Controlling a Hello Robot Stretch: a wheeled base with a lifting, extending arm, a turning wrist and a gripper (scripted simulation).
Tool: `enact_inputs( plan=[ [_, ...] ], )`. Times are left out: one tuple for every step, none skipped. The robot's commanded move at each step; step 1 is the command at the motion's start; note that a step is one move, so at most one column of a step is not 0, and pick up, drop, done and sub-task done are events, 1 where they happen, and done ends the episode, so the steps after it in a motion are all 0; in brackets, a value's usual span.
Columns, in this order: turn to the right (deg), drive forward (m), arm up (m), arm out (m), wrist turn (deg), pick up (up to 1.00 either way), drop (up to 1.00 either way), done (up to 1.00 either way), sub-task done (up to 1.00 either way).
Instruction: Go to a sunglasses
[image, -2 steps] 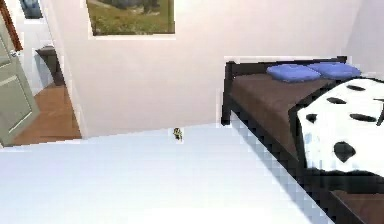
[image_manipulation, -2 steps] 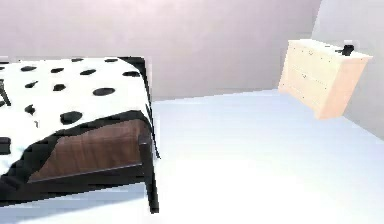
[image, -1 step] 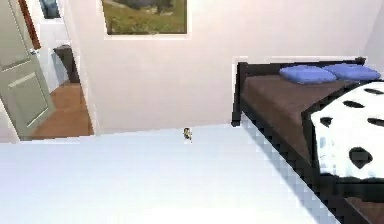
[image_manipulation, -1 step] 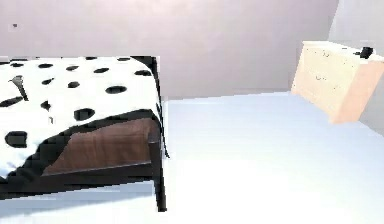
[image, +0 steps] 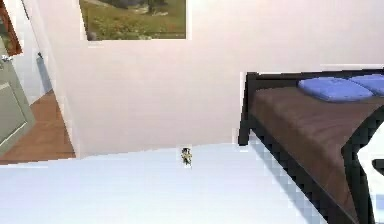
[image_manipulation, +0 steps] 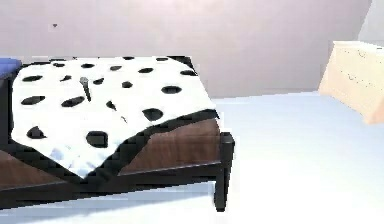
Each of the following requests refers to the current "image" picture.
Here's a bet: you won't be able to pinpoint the small dark sunglasses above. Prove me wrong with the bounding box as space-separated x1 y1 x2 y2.
180 147 193 167

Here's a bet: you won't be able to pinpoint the landscape framed picture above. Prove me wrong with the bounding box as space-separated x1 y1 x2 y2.
78 0 188 42

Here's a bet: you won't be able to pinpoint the dark bed with brown cover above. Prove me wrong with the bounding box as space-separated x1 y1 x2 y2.
237 69 384 224

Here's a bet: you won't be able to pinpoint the blue pillow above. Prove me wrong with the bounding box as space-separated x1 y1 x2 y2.
348 73 384 98
297 77 376 103

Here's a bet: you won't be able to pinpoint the grey-green room door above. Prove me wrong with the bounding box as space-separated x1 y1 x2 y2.
0 37 36 157

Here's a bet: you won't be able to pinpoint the brown framed picture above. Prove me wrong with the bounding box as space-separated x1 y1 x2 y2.
0 0 24 57

